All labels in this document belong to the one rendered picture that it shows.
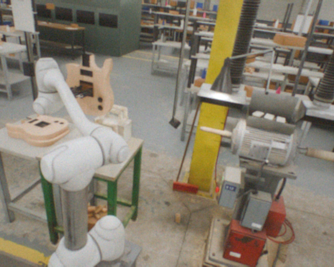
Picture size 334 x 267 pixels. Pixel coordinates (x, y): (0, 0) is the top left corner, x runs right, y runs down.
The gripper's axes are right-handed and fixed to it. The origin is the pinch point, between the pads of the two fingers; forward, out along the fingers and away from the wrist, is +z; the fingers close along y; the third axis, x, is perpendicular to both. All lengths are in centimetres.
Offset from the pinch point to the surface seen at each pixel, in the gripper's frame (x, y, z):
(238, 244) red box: -95, 119, 8
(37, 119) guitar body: -47, -66, 22
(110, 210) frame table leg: -85, 25, -11
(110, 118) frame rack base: -35.1, -2.3, 34.2
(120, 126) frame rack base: -36.0, 11.2, 27.3
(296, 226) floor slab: -145, 183, 108
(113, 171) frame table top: -53, 24, -7
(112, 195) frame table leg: -70, 26, -11
